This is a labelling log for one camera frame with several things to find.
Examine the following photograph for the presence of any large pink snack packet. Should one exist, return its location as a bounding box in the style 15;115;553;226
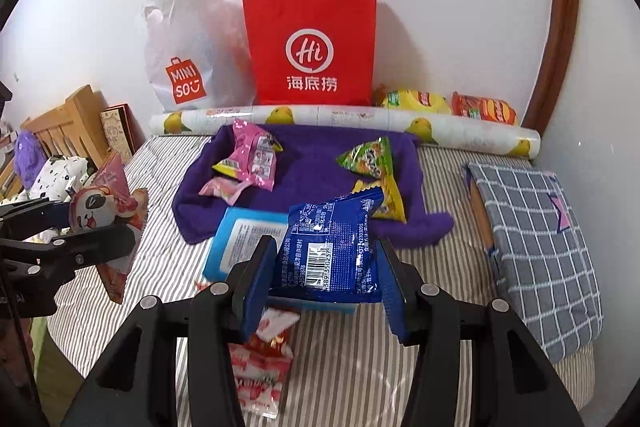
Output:
227;118;284;192

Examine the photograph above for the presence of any blue snack packet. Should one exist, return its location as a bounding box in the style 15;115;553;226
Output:
272;186;385;306

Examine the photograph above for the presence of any grey plaid fabric bag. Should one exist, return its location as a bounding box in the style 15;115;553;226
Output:
465;161;604;364

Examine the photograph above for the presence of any white plastic shopping bag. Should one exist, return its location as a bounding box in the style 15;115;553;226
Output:
142;0;257;113

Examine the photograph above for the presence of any purple towel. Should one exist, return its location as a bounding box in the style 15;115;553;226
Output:
171;122;455;249

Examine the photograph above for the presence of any patterned notebook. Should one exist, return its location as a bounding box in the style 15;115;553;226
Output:
100;103;146;158

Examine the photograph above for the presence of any pink panda print snack packet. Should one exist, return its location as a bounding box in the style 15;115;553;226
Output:
67;150;150;306

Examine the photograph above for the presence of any orange chip bag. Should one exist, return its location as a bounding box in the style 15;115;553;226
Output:
451;92;519;126

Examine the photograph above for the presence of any yellow triangular snack packet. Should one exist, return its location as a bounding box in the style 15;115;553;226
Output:
350;174;407;223

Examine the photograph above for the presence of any fruit print paper roll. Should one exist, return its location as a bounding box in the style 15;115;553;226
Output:
149;103;544;158

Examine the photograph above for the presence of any red snack packet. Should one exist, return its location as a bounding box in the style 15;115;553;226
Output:
255;307;301;354

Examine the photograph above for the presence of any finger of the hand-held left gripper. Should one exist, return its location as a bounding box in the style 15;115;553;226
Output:
0;199;77;233
0;222;147;279

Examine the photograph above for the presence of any red paper bag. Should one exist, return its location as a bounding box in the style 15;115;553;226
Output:
241;0;379;106

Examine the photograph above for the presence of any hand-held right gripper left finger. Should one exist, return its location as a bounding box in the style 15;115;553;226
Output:
60;234;279;427

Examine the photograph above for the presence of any green triangular snack packet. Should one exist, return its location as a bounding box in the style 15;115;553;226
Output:
335;136;394;180

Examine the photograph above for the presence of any striped mattress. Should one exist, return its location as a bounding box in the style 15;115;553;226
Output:
47;134;598;427

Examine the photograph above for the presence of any blue tissue box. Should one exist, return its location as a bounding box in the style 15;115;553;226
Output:
202;206;361;316

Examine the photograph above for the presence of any brown wooden door frame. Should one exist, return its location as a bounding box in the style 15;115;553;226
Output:
522;0;581;134

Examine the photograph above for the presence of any wooden headboard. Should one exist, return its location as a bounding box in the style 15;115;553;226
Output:
20;84;112;168

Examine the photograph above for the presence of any white dotted pillow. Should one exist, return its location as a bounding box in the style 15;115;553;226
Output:
30;155;99;203

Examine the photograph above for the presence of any small pink candy packet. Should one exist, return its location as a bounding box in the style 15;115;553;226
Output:
198;177;256;203

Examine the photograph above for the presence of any purple plush toy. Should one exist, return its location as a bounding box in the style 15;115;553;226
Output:
14;130;49;188

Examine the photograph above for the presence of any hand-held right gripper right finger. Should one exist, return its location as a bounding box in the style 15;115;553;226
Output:
375;237;586;427

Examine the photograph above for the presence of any white strawberry print snack packet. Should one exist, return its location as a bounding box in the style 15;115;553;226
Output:
227;341;294;419

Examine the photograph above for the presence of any yellow chip bag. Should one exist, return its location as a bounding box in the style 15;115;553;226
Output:
376;86;454;116

